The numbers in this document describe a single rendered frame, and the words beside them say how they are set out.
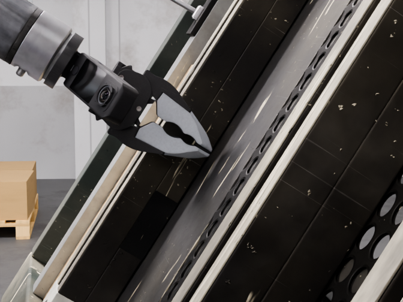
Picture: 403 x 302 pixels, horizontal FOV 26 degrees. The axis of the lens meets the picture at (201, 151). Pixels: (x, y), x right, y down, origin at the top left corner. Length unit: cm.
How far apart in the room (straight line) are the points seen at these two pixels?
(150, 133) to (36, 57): 16
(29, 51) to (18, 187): 500
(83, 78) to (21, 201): 502
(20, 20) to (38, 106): 749
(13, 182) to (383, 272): 565
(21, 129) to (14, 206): 260
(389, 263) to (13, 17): 71
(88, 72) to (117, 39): 741
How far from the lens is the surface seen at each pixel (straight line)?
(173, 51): 177
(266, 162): 62
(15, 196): 601
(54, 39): 102
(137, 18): 841
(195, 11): 155
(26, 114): 853
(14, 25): 102
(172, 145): 104
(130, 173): 111
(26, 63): 103
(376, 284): 39
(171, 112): 103
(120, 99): 94
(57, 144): 852
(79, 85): 101
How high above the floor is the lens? 134
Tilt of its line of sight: 7 degrees down
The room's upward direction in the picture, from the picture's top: straight up
